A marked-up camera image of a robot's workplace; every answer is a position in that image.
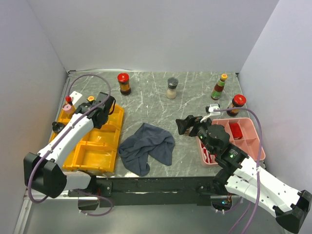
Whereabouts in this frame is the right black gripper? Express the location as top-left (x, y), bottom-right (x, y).
top-left (175, 114), bottom-right (216, 155)

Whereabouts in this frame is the yellow cap green label bottle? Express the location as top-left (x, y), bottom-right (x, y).
top-left (87, 96), bottom-right (95, 102)

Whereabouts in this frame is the round black cap dark bottle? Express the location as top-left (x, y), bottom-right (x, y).
top-left (52, 121), bottom-right (65, 134)

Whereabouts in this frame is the red lid sauce jar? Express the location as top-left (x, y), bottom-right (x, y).
top-left (117, 73), bottom-right (131, 96)
top-left (227, 94), bottom-right (247, 117)

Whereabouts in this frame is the small spice jar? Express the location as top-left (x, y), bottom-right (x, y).
top-left (184, 129), bottom-right (190, 136)

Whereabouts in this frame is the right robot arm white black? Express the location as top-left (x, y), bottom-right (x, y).
top-left (175, 115), bottom-right (312, 234)

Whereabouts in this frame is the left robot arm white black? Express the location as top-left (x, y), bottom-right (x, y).
top-left (23, 92), bottom-right (116, 198)

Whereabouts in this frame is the pink lid bottle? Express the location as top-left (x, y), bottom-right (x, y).
top-left (62, 103), bottom-right (75, 118)

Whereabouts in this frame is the salt grinder black top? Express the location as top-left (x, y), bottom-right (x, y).
top-left (166, 77), bottom-right (178, 99)

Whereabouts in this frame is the yellow compartment organizer tray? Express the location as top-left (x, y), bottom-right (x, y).
top-left (62, 104), bottom-right (124, 173)

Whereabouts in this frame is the dark blue cloth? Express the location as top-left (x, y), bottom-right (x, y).
top-left (118, 123), bottom-right (175, 176)

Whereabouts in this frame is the red white striped packet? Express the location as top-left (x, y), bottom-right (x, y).
top-left (202, 146), bottom-right (215, 164)

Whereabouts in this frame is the yellow cap chili sauce bottle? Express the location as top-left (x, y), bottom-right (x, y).
top-left (211, 74), bottom-right (228, 100)

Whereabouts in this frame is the red packet in tray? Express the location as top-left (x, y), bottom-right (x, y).
top-left (229, 123), bottom-right (243, 140)

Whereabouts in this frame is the pink compartment tray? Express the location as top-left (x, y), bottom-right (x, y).
top-left (195, 117), bottom-right (260, 168)

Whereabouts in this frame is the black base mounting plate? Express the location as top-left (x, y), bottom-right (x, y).
top-left (68, 176), bottom-right (228, 208)

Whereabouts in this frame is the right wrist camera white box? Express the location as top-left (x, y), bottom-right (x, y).
top-left (200, 103), bottom-right (221, 122)

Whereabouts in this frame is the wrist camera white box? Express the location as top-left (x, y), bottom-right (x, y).
top-left (200, 103), bottom-right (221, 122)
top-left (65, 91), bottom-right (84, 108)

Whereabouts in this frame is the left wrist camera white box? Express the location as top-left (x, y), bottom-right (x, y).
top-left (65, 91), bottom-right (84, 108)

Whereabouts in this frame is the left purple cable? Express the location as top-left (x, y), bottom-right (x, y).
top-left (27, 74), bottom-right (114, 217)

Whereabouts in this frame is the purple cable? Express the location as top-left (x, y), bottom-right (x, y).
top-left (27, 74), bottom-right (114, 217)
top-left (215, 107), bottom-right (263, 234)

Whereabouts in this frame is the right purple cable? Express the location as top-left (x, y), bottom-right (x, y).
top-left (215, 107), bottom-right (263, 234)

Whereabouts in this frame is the aluminium frame rail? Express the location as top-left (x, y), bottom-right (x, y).
top-left (13, 189), bottom-right (97, 234)

